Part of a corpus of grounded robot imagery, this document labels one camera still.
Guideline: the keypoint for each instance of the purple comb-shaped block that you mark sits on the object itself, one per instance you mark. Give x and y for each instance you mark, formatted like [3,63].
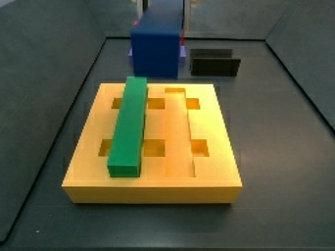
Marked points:
[182,56]

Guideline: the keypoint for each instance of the blue rectangular block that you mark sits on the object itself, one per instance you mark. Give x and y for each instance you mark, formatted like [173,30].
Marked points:
[155,40]

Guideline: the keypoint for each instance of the black angle bracket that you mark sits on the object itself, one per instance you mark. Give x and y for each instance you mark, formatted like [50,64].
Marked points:
[213,62]

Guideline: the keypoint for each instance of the green long bar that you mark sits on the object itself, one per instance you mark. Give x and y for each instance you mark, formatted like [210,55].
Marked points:
[125,157]

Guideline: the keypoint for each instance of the red comb-shaped block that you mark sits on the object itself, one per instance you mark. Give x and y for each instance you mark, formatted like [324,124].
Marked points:
[182,34]

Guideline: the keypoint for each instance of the yellow slotted board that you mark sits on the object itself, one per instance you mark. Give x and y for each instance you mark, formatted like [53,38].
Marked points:
[187,161]

